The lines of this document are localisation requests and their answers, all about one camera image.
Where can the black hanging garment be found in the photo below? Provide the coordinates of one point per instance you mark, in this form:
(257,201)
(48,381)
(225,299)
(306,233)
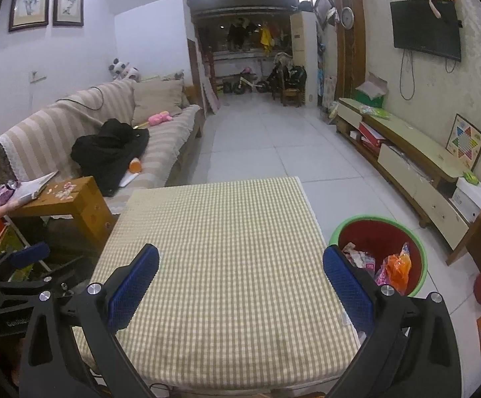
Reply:
(240,33)

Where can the green packet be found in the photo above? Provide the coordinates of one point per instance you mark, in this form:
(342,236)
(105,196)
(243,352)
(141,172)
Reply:
(373,112)

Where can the white balance bike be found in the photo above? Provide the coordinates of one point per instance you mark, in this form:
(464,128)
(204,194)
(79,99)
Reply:
(248,83)

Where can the round wall clock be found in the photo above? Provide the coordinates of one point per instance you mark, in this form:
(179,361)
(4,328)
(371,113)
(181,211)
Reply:
(347,18)

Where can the white paper sheet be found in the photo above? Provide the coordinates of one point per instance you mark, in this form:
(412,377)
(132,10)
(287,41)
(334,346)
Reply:
(128,179)

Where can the orange wrapper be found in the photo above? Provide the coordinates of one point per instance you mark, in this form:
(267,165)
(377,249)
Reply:
(398,271)

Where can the yellow hanging garment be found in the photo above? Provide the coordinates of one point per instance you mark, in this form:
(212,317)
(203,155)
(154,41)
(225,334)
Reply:
(266,37)

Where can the striped beige sofa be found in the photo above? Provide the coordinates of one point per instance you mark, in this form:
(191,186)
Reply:
(41,132)

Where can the long television cabinet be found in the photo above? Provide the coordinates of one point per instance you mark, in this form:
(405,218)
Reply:
(410,132)

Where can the black television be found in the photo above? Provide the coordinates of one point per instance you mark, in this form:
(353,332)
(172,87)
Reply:
(425,29)

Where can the pink white carton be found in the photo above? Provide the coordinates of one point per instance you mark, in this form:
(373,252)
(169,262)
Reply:
(360,259)

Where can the black jacket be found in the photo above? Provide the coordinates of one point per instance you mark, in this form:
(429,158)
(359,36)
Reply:
(107,153)

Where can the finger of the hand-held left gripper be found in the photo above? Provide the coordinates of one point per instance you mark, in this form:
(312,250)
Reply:
(28,255)
(57,275)

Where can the star checkers board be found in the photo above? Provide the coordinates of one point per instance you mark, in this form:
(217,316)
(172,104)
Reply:
(464,143)

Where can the checkered tablecloth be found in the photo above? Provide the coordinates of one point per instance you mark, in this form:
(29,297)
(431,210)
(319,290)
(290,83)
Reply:
(223,277)

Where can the standing air conditioner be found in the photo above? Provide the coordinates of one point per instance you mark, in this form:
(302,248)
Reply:
(297,49)

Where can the open magazine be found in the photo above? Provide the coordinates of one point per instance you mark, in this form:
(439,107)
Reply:
(33,190)

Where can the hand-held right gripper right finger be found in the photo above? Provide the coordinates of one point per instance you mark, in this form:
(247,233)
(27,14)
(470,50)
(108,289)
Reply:
(348,288)

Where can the wooden side table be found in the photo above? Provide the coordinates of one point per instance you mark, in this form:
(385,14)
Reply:
(82,207)

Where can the purple packet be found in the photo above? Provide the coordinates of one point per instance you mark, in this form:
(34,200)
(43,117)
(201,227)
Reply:
(4,194)

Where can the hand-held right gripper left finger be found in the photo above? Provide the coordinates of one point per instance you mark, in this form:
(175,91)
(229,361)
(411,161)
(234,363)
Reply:
(134,286)

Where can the small wooden chair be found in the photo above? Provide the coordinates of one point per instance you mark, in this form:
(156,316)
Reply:
(291,96)

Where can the flat red box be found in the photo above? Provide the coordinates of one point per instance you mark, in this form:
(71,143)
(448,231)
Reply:
(369,132)

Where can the open green cardboard box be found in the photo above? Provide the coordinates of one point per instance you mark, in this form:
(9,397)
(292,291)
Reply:
(371,99)

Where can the pink plush toy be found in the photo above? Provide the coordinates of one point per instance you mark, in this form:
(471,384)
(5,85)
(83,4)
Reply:
(159,118)

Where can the white cardboard box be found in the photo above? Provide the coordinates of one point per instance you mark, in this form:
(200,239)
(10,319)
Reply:
(472,197)

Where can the beige pillow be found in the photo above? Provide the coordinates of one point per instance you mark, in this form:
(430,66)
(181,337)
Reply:
(157,97)

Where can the panda plush toy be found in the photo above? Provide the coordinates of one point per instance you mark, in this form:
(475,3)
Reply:
(120,69)

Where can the red bin with green rim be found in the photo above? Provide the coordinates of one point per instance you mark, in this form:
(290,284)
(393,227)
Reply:
(373,232)

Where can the orange cup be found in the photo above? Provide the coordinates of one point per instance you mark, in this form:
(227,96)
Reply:
(135,165)

